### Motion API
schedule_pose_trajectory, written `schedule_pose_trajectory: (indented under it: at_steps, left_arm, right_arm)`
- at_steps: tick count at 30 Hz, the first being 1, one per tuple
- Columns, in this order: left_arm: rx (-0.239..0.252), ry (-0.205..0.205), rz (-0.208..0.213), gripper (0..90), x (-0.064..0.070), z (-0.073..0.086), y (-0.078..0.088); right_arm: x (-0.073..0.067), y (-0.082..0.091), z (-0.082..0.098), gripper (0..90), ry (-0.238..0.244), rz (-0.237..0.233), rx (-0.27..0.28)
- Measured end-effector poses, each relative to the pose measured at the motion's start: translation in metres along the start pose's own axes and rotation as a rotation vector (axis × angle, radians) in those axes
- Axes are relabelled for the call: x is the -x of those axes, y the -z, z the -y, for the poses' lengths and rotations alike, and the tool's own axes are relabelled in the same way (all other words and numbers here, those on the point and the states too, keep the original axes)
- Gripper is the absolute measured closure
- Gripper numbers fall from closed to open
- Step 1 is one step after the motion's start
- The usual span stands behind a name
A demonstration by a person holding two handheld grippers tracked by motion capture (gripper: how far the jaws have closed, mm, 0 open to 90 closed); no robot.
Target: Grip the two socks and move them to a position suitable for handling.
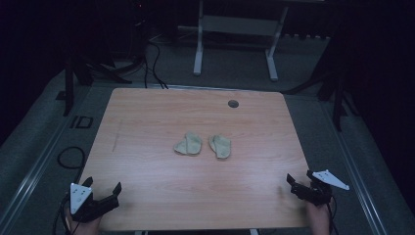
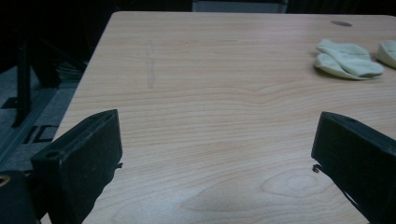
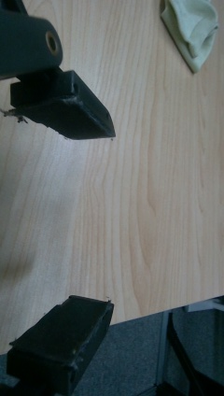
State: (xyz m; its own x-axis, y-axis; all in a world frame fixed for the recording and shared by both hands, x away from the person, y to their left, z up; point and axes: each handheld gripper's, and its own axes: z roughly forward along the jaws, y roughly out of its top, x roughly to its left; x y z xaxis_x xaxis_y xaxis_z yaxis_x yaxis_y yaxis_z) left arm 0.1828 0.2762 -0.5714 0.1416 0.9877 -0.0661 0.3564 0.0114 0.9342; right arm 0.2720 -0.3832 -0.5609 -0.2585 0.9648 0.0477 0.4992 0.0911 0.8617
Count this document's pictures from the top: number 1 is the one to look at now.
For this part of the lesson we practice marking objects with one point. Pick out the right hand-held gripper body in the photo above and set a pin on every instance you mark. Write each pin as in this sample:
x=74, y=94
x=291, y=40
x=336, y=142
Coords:
x=313, y=194

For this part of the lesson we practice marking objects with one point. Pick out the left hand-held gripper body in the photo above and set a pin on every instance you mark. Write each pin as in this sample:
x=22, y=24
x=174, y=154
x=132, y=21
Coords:
x=98, y=206

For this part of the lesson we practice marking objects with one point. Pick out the beige cloth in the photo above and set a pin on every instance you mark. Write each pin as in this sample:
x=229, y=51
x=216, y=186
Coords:
x=188, y=144
x=221, y=147

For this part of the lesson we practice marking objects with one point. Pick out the person's right hand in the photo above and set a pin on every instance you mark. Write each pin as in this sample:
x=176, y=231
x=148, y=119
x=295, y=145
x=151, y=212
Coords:
x=319, y=218

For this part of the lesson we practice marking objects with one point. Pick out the person's left hand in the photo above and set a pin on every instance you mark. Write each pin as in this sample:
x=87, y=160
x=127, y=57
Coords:
x=84, y=227

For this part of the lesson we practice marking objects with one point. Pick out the grey round table grommet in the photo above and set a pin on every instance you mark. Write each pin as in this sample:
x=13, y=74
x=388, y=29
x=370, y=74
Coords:
x=233, y=103

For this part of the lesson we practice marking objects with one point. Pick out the metal floor rail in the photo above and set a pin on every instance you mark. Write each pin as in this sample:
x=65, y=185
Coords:
x=362, y=182
x=32, y=178

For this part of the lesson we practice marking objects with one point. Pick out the white metal desk frame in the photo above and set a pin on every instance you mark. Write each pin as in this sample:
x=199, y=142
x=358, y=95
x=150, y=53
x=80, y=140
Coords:
x=239, y=25

